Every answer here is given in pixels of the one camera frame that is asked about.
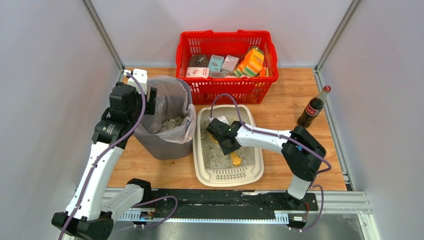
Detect translucent plastic bin liner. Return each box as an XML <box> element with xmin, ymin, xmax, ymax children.
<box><xmin>134</xmin><ymin>75</ymin><xmax>197</xmax><ymax>145</ymax></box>

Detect yellow litter scoop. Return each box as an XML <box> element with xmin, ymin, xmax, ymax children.
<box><xmin>209</xmin><ymin>133</ymin><xmax>242</xmax><ymax>167</ymax></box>

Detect beige litter box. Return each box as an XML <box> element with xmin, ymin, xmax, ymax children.
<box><xmin>192</xmin><ymin>107</ymin><xmax>264</xmax><ymax>188</ymax></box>

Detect grey mesh trash bin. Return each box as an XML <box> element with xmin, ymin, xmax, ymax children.
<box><xmin>133</xmin><ymin>75</ymin><xmax>194</xmax><ymax>161</ymax></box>

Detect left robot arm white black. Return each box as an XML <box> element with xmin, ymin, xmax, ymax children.
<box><xmin>51</xmin><ymin>82</ymin><xmax>157</xmax><ymax>240</ymax></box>

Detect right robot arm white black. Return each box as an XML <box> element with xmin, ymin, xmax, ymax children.
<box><xmin>206</xmin><ymin>118</ymin><xmax>328</xmax><ymax>200</ymax></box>

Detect litter clumps in bin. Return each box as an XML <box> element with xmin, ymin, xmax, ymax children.
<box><xmin>160</xmin><ymin>116</ymin><xmax>185</xmax><ymax>132</ymax></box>

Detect cat litter granules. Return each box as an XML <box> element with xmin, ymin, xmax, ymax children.
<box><xmin>200</xmin><ymin>119</ymin><xmax>237</xmax><ymax>170</ymax></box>

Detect white pink sponge box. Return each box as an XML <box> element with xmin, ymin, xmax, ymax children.
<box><xmin>185</xmin><ymin>67</ymin><xmax>210</xmax><ymax>78</ymax></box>

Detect grey sponge label box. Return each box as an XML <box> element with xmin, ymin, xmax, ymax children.
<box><xmin>209</xmin><ymin>71</ymin><xmax>227</xmax><ymax>78</ymax></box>

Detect grey small box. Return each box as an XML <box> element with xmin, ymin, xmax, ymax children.
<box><xmin>221</xmin><ymin>55</ymin><xmax>240</xmax><ymax>73</ymax></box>

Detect teal small box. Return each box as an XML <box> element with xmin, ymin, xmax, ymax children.
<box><xmin>208</xmin><ymin>54</ymin><xmax>225</xmax><ymax>72</ymax></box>

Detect brown round item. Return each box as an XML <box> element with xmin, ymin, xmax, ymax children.
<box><xmin>188</xmin><ymin>54</ymin><xmax>210</xmax><ymax>68</ymax></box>

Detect red shopping basket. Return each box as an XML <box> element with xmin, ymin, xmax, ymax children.
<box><xmin>176</xmin><ymin>30</ymin><xmax>279</xmax><ymax>105</ymax></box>

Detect orange green sponge pack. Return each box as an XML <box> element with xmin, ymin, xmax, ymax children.
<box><xmin>233</xmin><ymin>45</ymin><xmax>265</xmax><ymax>77</ymax></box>

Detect cola glass bottle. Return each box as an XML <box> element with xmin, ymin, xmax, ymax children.
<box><xmin>297</xmin><ymin>85</ymin><xmax>332</xmax><ymax>128</ymax></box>

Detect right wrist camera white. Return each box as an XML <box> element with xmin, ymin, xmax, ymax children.
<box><xmin>216</xmin><ymin>115</ymin><xmax>229</xmax><ymax>125</ymax></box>

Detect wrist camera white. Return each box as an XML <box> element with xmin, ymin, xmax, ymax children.
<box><xmin>123</xmin><ymin>68</ymin><xmax>148</xmax><ymax>95</ymax></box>
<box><xmin>216</xmin><ymin>115</ymin><xmax>229</xmax><ymax>125</ymax></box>

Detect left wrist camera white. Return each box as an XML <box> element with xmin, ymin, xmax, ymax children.
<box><xmin>123</xmin><ymin>68</ymin><xmax>148</xmax><ymax>95</ymax></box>

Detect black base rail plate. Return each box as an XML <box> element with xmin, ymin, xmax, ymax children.
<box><xmin>122</xmin><ymin>188</ymin><xmax>320</xmax><ymax>221</ymax></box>

